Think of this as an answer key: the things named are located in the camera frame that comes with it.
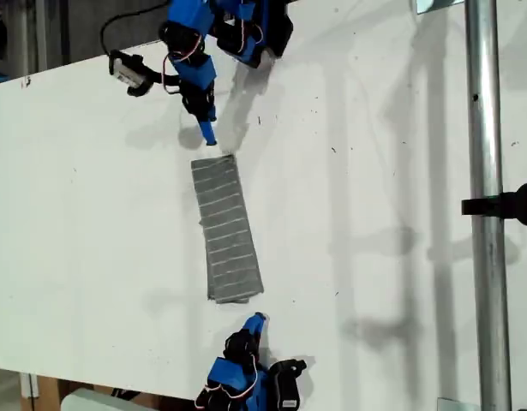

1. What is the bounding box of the steel post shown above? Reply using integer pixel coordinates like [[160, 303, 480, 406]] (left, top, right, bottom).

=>
[[464, 0, 513, 411]]

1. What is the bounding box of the wooden table frame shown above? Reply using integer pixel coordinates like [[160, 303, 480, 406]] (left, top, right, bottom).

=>
[[31, 374, 200, 411]]

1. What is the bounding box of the black camera cable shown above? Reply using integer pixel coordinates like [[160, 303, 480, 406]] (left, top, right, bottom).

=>
[[99, 0, 172, 56]]

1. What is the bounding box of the white rounded object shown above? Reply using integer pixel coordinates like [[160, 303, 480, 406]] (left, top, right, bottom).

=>
[[59, 387, 142, 411]]

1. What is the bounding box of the grey striped towel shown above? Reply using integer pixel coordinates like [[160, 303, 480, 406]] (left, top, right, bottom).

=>
[[189, 154, 264, 306]]

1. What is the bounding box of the black post clamp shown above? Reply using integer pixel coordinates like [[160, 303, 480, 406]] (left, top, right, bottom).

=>
[[461, 182, 527, 227]]

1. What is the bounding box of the light grey background pole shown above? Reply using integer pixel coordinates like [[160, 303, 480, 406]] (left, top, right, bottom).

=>
[[33, 0, 49, 73]]

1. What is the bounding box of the small white bracket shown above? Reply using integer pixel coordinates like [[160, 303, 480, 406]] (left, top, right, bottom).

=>
[[20, 372, 40, 400]]

